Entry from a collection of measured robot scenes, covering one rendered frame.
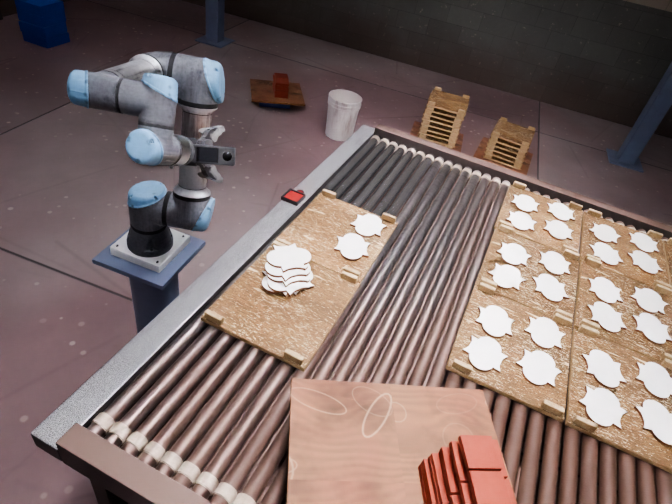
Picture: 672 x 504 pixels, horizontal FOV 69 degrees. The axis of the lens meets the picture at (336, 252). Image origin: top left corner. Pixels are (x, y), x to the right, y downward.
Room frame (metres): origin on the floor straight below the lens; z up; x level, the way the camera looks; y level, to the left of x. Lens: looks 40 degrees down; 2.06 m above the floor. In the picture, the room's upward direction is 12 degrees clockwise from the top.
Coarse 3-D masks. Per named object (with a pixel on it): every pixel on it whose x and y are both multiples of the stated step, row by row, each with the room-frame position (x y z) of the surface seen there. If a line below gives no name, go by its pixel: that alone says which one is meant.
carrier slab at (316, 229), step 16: (320, 208) 1.60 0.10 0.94; (336, 208) 1.63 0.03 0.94; (352, 208) 1.65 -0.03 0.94; (304, 224) 1.48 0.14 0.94; (320, 224) 1.50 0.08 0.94; (336, 224) 1.52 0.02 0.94; (384, 224) 1.59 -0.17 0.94; (288, 240) 1.37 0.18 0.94; (304, 240) 1.38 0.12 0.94; (320, 240) 1.40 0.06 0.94; (336, 240) 1.42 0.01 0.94; (368, 240) 1.46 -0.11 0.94; (384, 240) 1.49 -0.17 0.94; (320, 256) 1.31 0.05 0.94; (336, 256) 1.33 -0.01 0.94; (336, 272) 1.25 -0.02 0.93
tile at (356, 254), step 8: (344, 240) 1.42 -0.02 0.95; (352, 240) 1.43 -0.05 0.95; (360, 240) 1.44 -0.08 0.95; (336, 248) 1.37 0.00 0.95; (344, 248) 1.37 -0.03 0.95; (352, 248) 1.38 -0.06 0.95; (360, 248) 1.39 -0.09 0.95; (344, 256) 1.33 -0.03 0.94; (352, 256) 1.34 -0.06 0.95; (360, 256) 1.35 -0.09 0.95; (368, 256) 1.36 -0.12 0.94
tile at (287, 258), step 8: (280, 248) 1.24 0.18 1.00; (288, 248) 1.25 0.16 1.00; (296, 248) 1.26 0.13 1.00; (272, 256) 1.19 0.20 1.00; (280, 256) 1.20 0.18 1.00; (288, 256) 1.21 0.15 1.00; (296, 256) 1.22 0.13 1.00; (304, 256) 1.23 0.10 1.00; (272, 264) 1.16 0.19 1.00; (280, 264) 1.16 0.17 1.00; (288, 264) 1.17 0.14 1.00; (296, 264) 1.18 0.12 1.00; (304, 264) 1.19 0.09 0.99
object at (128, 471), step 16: (80, 432) 0.52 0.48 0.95; (64, 448) 0.48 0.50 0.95; (80, 448) 0.49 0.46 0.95; (96, 448) 0.49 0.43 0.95; (112, 448) 0.50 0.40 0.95; (80, 464) 0.47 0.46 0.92; (96, 464) 0.46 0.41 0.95; (112, 464) 0.47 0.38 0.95; (128, 464) 0.47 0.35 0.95; (144, 464) 0.48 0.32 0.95; (96, 480) 0.46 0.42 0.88; (112, 480) 0.44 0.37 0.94; (128, 480) 0.44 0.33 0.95; (144, 480) 0.45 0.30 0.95; (160, 480) 0.45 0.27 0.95; (128, 496) 0.43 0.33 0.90; (144, 496) 0.42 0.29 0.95; (160, 496) 0.42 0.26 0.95; (176, 496) 0.43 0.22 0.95; (192, 496) 0.44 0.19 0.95
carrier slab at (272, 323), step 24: (264, 264) 1.21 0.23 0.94; (312, 264) 1.26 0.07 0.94; (240, 288) 1.08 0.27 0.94; (312, 288) 1.15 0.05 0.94; (336, 288) 1.17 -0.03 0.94; (216, 312) 0.96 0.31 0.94; (240, 312) 0.98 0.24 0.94; (264, 312) 1.00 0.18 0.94; (288, 312) 1.02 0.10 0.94; (312, 312) 1.04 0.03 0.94; (336, 312) 1.07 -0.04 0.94; (240, 336) 0.89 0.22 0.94; (264, 336) 0.91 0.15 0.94; (288, 336) 0.93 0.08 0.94; (312, 336) 0.95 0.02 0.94; (288, 360) 0.85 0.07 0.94
